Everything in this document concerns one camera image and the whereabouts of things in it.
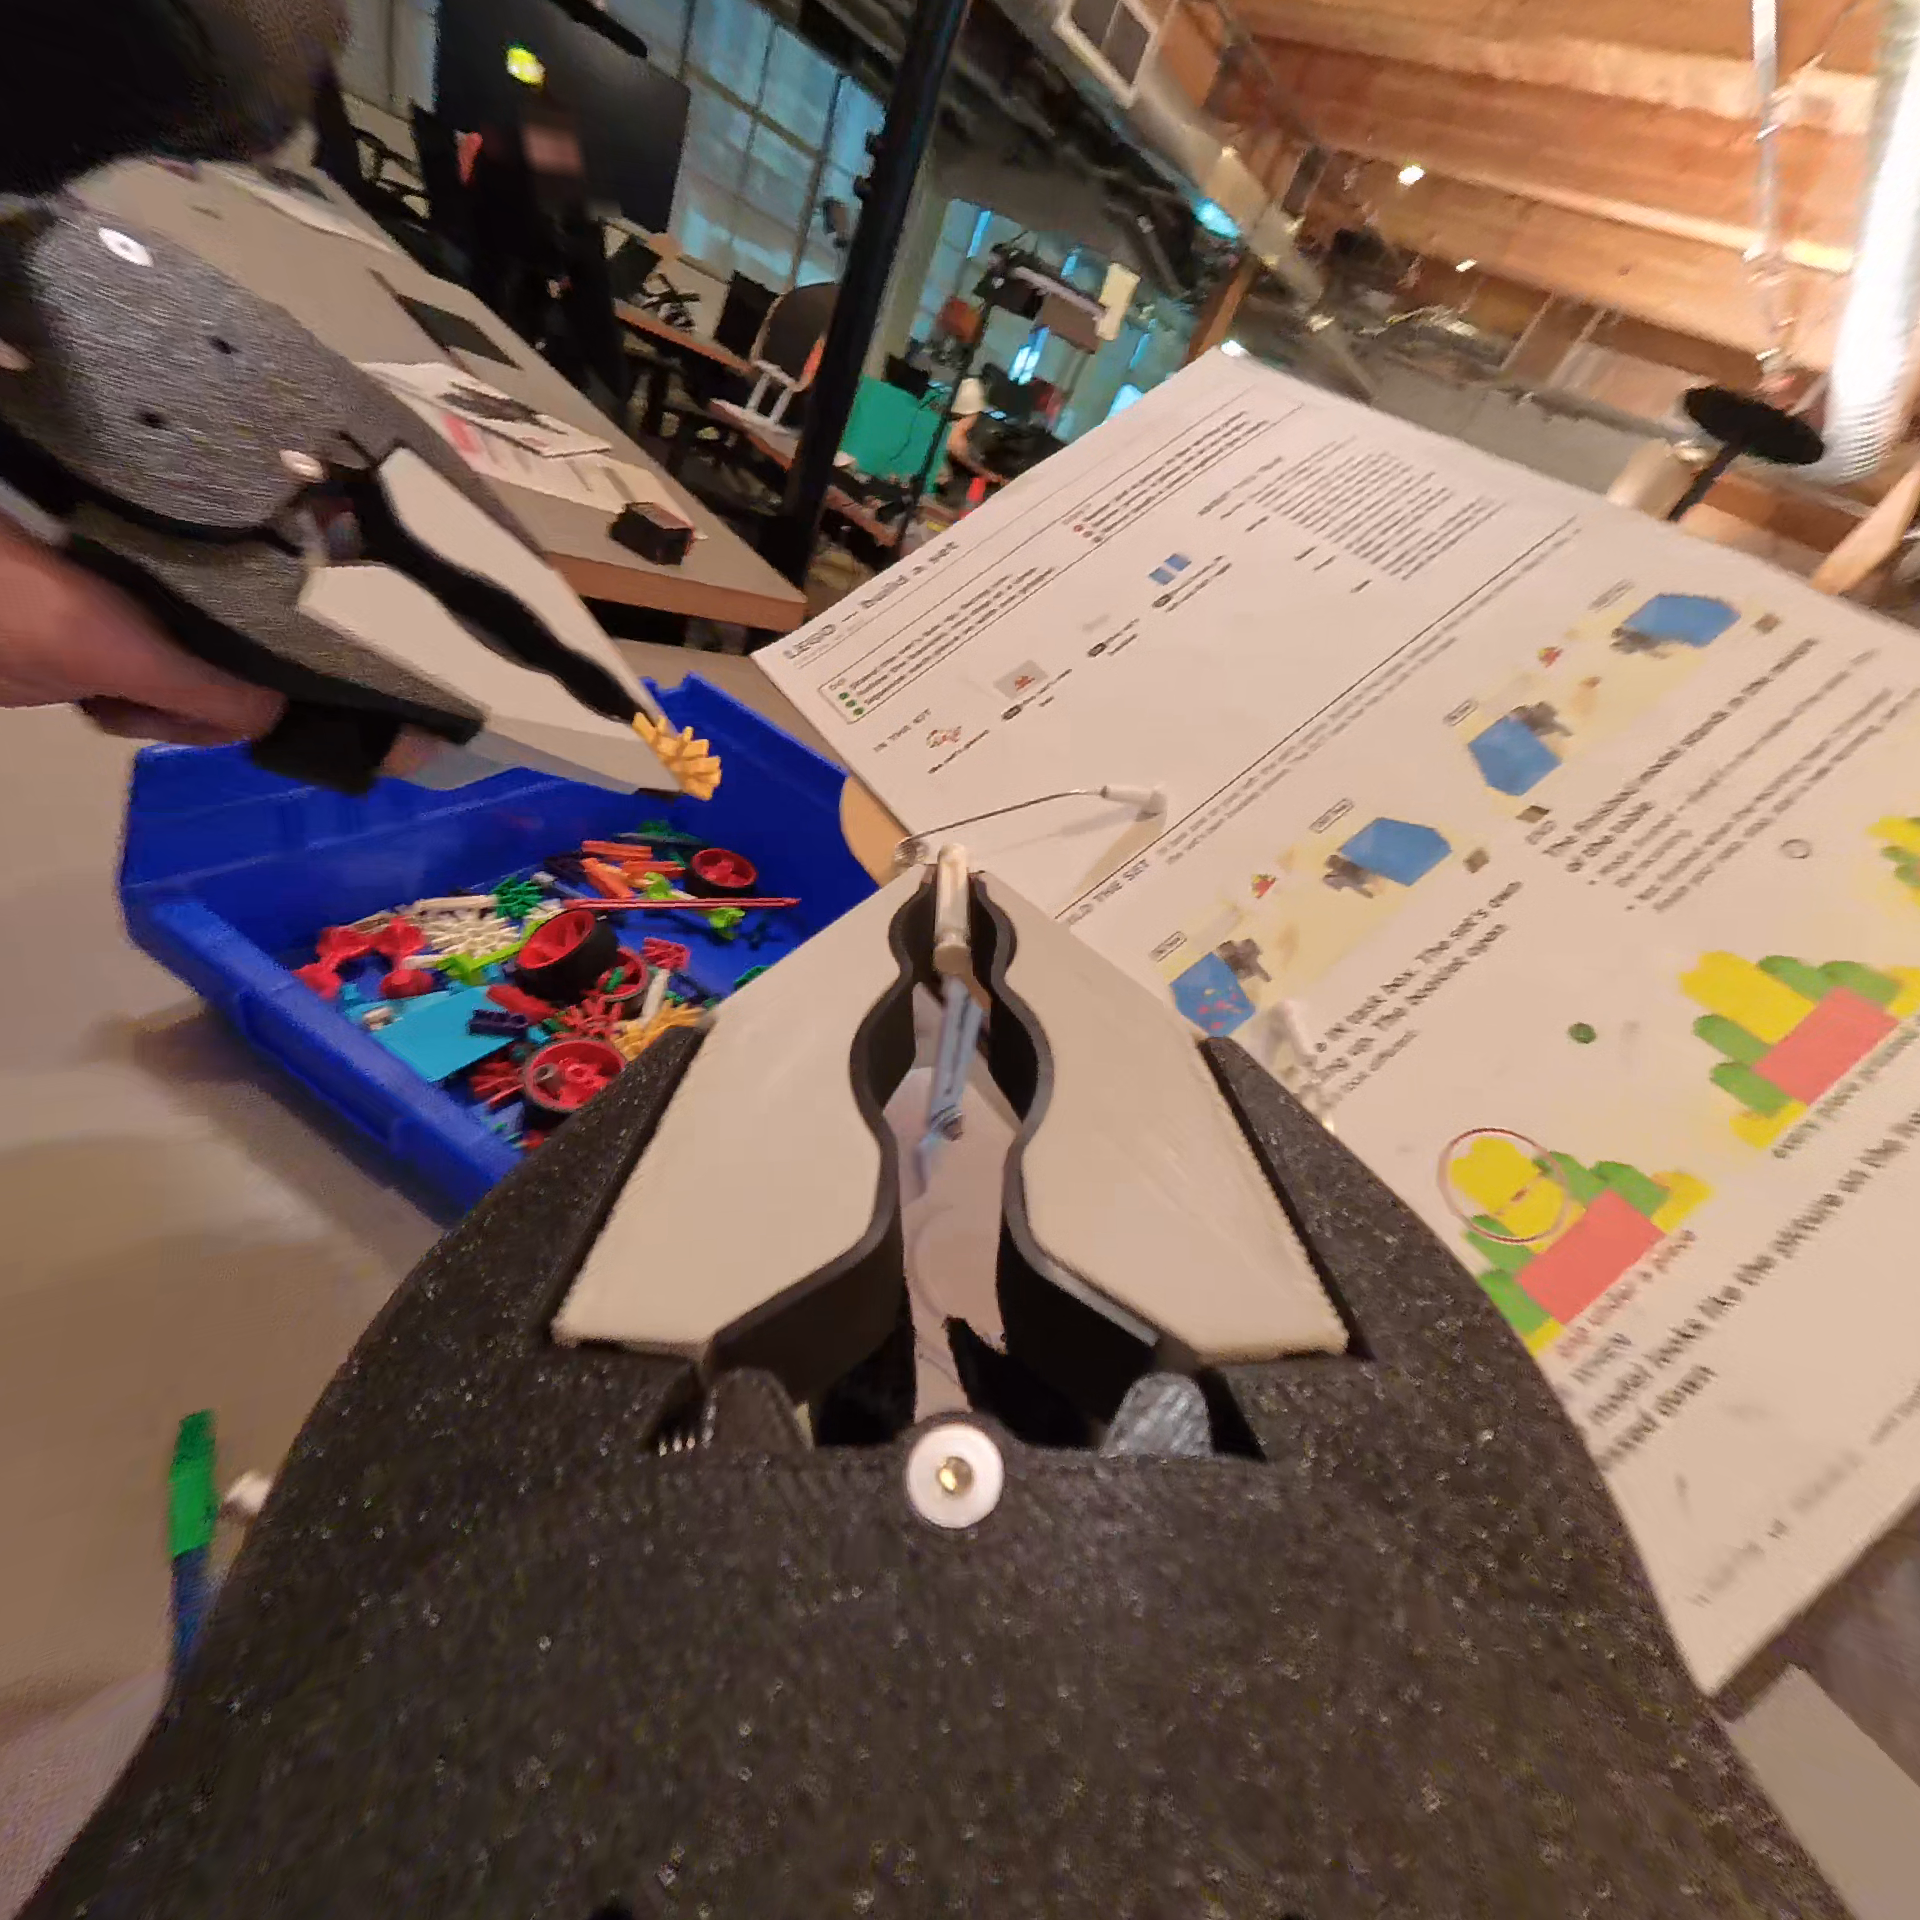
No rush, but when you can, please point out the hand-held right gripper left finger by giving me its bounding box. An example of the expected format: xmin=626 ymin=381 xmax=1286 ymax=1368
xmin=550 ymin=871 xmax=936 ymax=1367

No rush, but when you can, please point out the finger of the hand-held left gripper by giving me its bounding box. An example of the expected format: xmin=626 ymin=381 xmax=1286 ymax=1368
xmin=356 ymin=447 xmax=663 ymax=722
xmin=298 ymin=563 xmax=694 ymax=798

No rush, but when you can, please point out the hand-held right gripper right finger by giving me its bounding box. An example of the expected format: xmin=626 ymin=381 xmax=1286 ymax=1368
xmin=970 ymin=871 xmax=1354 ymax=1367

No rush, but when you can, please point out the yellow connector piece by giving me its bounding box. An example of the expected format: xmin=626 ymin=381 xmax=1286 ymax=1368
xmin=631 ymin=710 xmax=726 ymax=800

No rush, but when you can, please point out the blue parts bin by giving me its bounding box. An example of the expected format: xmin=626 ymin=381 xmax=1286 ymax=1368
xmin=118 ymin=671 xmax=903 ymax=1215

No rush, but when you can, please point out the white rod piece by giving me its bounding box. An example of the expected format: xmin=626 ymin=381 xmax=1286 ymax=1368
xmin=933 ymin=843 xmax=994 ymax=1011

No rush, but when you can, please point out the colourful construction toy model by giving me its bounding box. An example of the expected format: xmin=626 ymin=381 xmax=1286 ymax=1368
xmin=162 ymin=1411 xmax=274 ymax=1688

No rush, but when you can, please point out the person's left hand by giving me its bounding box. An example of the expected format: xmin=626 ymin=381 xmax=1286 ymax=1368
xmin=0 ymin=517 xmax=290 ymax=744

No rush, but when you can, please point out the printed paper stack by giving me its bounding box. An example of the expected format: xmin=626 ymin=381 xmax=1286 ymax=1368
xmin=359 ymin=356 xmax=618 ymax=464

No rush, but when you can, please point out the red wheel with black tyre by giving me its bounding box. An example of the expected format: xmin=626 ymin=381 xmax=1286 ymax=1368
xmin=517 ymin=910 xmax=620 ymax=999
xmin=525 ymin=1038 xmax=628 ymax=1120

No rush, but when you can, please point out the pile of colourful construction pieces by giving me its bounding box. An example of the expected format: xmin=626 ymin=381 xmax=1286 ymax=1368
xmin=292 ymin=815 xmax=805 ymax=1127

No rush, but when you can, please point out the light blue panel piece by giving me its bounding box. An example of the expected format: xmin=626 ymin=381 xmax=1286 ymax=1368
xmin=367 ymin=989 xmax=518 ymax=1085

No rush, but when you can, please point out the green storage tub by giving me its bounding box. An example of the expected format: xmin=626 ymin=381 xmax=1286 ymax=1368
xmin=836 ymin=374 xmax=964 ymax=484

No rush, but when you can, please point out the black flat screen monitor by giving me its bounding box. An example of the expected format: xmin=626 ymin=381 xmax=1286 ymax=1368
xmin=432 ymin=0 xmax=694 ymax=240

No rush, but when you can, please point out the black pole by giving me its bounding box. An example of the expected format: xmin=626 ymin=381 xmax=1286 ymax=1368
xmin=776 ymin=0 xmax=975 ymax=589

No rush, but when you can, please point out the printed instruction sheet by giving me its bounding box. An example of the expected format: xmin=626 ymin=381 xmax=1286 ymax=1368
xmin=750 ymin=352 xmax=1920 ymax=1695

